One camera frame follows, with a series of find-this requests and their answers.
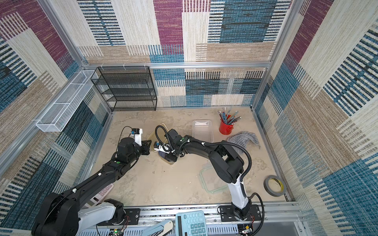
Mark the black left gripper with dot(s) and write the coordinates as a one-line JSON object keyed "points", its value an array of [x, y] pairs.
{"points": [[144, 146]]}

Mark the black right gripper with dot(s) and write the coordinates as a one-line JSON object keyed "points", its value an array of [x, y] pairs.
{"points": [[170, 150]]}

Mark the clear lid green rim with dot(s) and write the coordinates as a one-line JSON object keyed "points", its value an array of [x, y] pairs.
{"points": [[210, 181]]}

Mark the grey striped cloth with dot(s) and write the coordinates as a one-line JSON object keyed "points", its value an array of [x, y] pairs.
{"points": [[243, 138]]}

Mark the yellow lunch box lid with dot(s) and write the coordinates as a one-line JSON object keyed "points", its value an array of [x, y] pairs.
{"points": [[160, 133]]}

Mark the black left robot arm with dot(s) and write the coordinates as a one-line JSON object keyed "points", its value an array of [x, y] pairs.
{"points": [[58, 214]]}

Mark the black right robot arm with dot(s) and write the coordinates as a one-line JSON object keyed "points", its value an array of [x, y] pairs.
{"points": [[230, 161]]}

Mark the red pencil cup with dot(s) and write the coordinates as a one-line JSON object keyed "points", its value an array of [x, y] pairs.
{"points": [[225, 129]]}

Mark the black mesh shelf rack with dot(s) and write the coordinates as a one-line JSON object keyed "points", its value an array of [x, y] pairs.
{"points": [[126, 88]]}

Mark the pink calculator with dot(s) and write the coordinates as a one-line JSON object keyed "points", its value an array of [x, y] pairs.
{"points": [[100, 196]]}

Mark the teal calculator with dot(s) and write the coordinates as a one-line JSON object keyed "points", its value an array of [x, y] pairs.
{"points": [[191, 224]]}

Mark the light blue handheld device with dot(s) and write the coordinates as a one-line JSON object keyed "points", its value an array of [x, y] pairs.
{"points": [[161, 229]]}

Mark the grey tape roll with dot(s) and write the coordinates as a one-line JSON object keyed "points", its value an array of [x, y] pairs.
{"points": [[274, 186]]}

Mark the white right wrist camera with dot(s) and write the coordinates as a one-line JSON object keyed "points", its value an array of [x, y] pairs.
{"points": [[161, 147]]}

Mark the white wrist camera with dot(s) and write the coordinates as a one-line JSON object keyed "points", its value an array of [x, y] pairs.
{"points": [[161, 147], [136, 134]]}

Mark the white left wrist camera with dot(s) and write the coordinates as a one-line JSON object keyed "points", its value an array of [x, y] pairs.
{"points": [[136, 134]]}

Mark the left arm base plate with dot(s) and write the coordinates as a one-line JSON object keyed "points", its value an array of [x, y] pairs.
{"points": [[128, 216]]}

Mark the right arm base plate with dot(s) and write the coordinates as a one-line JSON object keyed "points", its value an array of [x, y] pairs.
{"points": [[229, 213]]}

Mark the white wire basket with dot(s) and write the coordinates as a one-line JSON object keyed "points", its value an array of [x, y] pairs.
{"points": [[61, 111]]}

